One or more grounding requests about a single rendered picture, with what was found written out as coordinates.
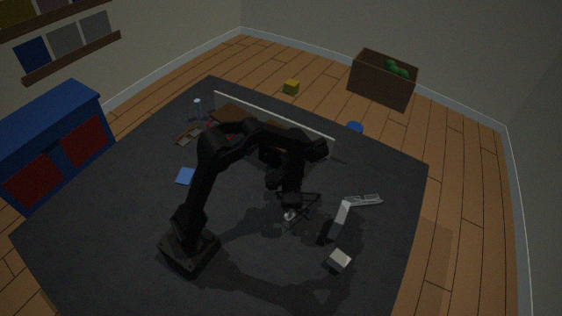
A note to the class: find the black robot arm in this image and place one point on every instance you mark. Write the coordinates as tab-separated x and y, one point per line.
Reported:
215	154

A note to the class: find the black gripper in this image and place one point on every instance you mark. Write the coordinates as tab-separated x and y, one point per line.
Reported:
292	197

